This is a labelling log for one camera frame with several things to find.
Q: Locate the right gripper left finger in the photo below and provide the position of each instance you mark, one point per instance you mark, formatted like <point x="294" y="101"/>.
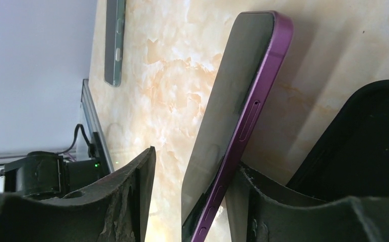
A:
<point x="114" y="208"/>

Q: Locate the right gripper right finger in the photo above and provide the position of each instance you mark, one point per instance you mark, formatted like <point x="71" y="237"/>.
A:
<point x="260" y="209"/>

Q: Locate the black phone case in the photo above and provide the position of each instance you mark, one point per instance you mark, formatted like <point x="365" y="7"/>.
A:
<point x="351" y="158"/>

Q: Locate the black smartphone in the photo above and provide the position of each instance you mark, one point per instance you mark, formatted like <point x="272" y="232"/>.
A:
<point x="254" y="53"/>

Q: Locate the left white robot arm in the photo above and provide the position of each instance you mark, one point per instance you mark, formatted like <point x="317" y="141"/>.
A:
<point x="42" y="175"/>

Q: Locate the black phone at left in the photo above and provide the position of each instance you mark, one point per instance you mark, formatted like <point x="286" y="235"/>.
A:
<point x="114" y="35"/>

